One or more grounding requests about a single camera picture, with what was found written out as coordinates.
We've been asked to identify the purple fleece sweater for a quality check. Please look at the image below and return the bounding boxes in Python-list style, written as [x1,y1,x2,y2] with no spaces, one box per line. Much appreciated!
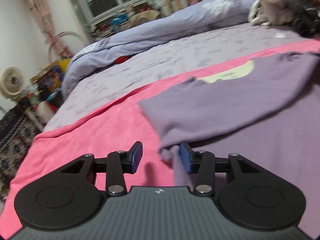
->
[139,52,319,237]

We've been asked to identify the pink fleece blanket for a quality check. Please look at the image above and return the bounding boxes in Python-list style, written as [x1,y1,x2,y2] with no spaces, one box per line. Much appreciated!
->
[1,39,319,239]

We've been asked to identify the colourful toy box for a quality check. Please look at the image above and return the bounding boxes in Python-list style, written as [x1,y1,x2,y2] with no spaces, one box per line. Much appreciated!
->
[30,61,64,101]

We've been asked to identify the patterned black storage bag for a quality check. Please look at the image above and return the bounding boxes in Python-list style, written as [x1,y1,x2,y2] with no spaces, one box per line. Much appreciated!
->
[0,106,40,199]

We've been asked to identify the lilac patterned bed sheet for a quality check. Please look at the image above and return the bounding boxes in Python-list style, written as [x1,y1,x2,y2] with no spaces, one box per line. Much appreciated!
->
[44,23,304,131]

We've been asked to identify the white desk fan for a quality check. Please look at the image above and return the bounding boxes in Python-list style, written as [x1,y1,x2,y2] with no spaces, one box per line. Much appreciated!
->
[1,67,24,102]

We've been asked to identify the pink hula hoop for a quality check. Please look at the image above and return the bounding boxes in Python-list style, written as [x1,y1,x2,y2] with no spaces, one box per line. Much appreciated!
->
[47,31,86,63]

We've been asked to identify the lavender blue duvet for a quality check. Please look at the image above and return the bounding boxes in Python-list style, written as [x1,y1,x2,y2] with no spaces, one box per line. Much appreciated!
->
[61,0,256,99]

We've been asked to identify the black and beige jacket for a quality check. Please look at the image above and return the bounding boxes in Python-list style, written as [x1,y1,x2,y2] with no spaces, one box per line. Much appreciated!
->
[248,0,319,38]

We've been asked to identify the pink tied left curtain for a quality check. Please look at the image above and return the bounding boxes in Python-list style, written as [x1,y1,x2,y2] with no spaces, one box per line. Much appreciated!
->
[28,0,73,58]

